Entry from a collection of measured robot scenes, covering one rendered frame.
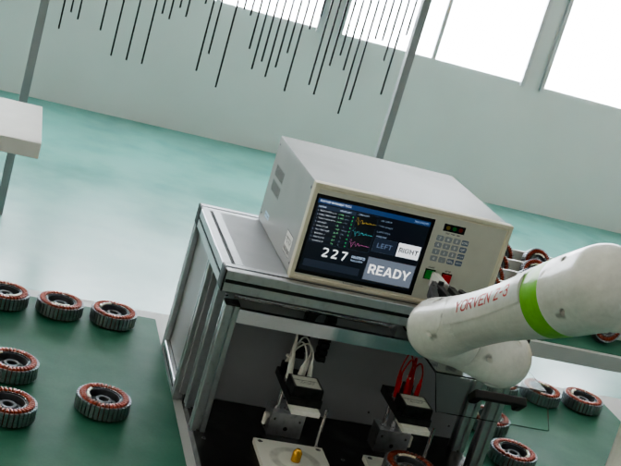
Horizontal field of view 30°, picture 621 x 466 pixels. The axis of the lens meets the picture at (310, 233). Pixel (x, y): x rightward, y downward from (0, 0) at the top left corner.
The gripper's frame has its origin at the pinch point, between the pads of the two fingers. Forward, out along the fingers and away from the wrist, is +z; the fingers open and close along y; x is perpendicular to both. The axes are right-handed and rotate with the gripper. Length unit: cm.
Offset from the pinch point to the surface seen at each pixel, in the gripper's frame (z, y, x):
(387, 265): 5.9, -9.4, 0.0
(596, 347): 109, 108, -43
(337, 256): 5.9, -20.3, -0.3
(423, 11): 351, 101, 31
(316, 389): -2.1, -19.0, -26.1
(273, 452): -4.9, -24.9, -40.0
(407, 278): 5.9, -4.5, -1.9
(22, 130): 41, -85, 2
